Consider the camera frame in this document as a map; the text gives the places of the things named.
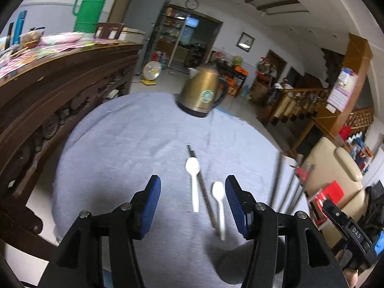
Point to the person's right hand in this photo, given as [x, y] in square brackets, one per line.
[350, 279]

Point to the framed wall picture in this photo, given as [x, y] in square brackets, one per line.
[245, 41]

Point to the grey refrigerator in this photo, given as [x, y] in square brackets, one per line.
[144, 12]

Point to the round wall clock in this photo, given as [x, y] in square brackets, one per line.
[192, 3]

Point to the carved wooden sideboard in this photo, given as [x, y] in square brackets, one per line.
[60, 96]

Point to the grey tablecloth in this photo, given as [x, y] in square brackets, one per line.
[126, 150]

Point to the wooden stair railing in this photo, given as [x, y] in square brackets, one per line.
[300, 102]

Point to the brown wooden box holder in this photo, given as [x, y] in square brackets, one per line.
[109, 31]

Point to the blue table cover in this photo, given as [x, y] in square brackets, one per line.
[231, 115]

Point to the yellow floor fan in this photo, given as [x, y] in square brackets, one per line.
[151, 72]

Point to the dark wooden side table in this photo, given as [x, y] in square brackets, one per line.
[232, 72]

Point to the black bottle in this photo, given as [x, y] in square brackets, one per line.
[10, 36]

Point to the pink checkered cloth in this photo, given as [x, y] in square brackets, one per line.
[36, 57]

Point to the gold electric kettle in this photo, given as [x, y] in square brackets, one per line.
[201, 91]

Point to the clear food container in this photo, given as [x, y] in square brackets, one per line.
[31, 38]

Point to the white chest freezer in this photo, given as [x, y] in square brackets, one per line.
[133, 34]

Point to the pantry shelf with bottles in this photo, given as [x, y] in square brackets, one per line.
[171, 33]

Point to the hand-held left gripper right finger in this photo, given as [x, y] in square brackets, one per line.
[235, 204]

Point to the pink wall calendar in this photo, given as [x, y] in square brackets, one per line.
[342, 91]

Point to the green thermos flask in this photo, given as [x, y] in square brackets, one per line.
[90, 9]

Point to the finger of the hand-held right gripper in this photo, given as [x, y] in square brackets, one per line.
[333, 211]

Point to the dark grey utensil holder cup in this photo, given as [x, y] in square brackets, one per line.
[235, 265]

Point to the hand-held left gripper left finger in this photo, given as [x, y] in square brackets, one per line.
[148, 204]

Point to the red plastic chair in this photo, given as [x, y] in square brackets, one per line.
[330, 190]

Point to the white plastic spoon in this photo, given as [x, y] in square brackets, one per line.
[218, 192]
[193, 168]

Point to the teal water bottle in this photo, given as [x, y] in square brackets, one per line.
[19, 27]

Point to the beige sofa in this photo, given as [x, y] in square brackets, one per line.
[333, 162]

